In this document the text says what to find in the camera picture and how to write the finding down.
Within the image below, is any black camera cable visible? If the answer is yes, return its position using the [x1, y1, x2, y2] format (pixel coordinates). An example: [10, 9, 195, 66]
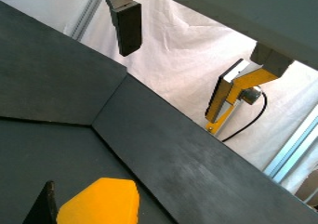
[221, 91, 269, 143]

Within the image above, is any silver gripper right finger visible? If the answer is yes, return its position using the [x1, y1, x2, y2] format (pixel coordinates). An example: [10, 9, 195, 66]
[250, 42, 293, 77]

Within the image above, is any aluminium frame rail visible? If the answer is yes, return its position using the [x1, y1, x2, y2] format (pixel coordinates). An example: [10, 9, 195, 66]
[263, 104, 318, 183]

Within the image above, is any black curved fixture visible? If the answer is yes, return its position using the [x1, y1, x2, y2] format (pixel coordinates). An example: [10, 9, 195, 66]
[23, 180, 59, 224]

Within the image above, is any yellow three prong object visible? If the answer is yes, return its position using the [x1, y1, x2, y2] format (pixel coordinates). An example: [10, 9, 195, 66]
[58, 178, 139, 224]

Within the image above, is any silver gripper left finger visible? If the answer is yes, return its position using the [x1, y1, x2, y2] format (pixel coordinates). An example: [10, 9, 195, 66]
[106, 0, 142, 57]

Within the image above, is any yellow side camera mount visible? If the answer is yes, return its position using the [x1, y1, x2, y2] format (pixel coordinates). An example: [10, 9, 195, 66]
[205, 59, 278, 135]

